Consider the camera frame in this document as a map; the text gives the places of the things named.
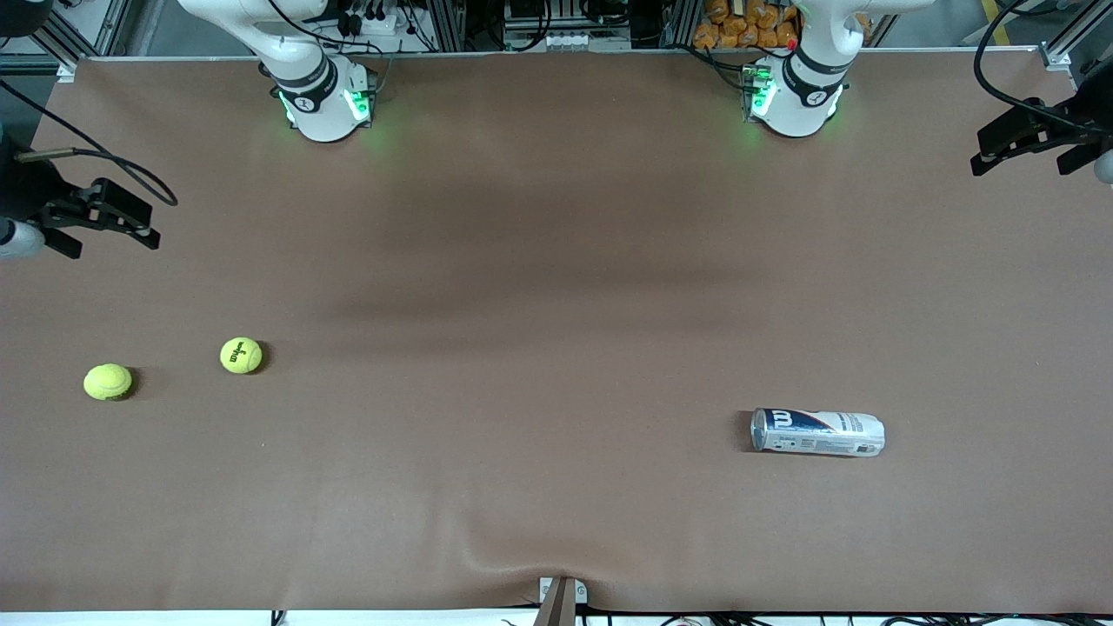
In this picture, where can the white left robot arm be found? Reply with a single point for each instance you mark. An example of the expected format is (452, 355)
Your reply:
(796, 117)

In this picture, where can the metal camera pole bracket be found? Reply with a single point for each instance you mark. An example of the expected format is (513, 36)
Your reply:
(556, 604)

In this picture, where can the aluminium frame profile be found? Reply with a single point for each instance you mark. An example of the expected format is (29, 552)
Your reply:
(1056, 56)
(68, 69)

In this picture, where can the orange packets pile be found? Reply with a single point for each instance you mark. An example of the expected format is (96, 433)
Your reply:
(739, 26)

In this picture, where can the white power strip with plugs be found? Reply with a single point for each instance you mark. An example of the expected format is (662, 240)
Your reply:
(378, 24)

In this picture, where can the yellow tennis ball black logo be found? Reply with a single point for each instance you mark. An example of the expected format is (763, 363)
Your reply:
(241, 356)

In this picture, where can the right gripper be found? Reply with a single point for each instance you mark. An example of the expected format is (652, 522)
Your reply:
(33, 187)

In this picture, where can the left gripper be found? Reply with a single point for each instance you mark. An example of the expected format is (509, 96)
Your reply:
(1068, 123)

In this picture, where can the grey equipment box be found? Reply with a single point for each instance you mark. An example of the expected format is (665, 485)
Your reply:
(565, 39)

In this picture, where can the plain yellow tennis ball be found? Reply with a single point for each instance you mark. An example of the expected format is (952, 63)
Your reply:
(108, 382)

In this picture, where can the aluminium frame post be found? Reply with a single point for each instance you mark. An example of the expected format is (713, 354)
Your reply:
(680, 22)
(445, 22)

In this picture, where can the clear tennis ball can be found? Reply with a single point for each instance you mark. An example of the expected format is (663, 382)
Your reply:
(826, 432)

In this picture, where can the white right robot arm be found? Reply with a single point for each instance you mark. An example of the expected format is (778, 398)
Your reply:
(322, 122)

